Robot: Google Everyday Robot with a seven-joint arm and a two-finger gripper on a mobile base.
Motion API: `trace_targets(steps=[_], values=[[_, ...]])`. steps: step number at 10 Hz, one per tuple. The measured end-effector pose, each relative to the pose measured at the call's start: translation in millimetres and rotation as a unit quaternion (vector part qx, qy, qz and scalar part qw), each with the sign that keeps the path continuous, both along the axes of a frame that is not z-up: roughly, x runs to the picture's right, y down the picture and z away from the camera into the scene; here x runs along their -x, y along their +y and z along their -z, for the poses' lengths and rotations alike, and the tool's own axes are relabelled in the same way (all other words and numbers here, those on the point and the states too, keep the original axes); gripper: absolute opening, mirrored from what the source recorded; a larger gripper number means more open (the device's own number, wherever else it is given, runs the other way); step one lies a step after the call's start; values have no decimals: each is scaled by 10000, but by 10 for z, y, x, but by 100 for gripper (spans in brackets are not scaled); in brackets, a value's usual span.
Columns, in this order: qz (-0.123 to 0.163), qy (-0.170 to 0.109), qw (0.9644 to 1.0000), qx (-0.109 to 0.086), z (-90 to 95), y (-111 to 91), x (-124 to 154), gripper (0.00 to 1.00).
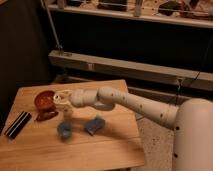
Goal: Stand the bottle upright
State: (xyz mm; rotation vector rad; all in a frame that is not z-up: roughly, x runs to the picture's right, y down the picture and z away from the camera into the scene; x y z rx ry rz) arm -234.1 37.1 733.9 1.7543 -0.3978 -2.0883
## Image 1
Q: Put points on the blue crumpled object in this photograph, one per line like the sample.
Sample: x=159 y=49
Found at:
x=64 y=129
x=92 y=126

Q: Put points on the blue crumpled object right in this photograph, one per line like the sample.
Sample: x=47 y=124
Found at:
x=92 y=126

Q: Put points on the lower wooden shelf beam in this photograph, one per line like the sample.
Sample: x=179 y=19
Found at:
x=155 y=73

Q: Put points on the dark red flat object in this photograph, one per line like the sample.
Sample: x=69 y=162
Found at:
x=46 y=116

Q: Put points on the metal diagonal rod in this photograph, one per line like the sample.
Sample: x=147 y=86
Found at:
x=58 y=45

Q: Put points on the upper cluttered shelf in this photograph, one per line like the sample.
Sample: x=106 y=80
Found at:
x=194 y=13

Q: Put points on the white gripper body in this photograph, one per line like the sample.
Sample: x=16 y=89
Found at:
x=77 y=98

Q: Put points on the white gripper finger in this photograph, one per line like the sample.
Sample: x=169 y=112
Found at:
x=58 y=100
x=62 y=93

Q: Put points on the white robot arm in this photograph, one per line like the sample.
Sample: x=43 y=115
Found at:
x=192 y=121

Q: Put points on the red-brown bowl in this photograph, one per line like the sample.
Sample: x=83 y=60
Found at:
x=44 y=100

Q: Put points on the blue crumpled object left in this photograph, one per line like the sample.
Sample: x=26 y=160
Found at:
x=64 y=129

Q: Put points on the black striped rectangular block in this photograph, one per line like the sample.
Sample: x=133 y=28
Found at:
x=15 y=128

